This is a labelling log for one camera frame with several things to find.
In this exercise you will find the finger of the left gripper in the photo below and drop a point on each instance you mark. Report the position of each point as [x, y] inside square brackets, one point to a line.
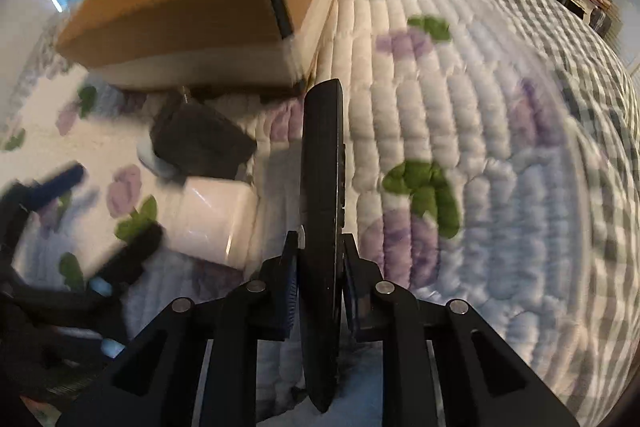
[39, 195]
[125, 267]

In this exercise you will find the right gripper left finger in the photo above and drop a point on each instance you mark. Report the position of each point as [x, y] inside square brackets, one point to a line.
[196, 363]

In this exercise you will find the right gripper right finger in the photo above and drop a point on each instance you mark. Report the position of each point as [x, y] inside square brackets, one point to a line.
[443, 365]

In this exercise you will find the white 66W charger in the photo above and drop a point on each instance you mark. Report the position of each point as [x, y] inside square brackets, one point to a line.
[211, 220]

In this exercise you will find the white earbuds case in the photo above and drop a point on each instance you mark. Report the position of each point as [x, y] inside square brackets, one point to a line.
[150, 161]

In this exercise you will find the black power adapter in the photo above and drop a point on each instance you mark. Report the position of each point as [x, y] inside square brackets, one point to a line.
[198, 140]

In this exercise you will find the black remote control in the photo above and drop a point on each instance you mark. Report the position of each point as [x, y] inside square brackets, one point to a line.
[320, 264]

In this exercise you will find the floral quilted bedspread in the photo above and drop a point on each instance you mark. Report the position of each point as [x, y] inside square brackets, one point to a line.
[461, 181]

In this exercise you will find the brown cardboard box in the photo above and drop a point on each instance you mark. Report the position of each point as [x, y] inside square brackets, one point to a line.
[148, 45]

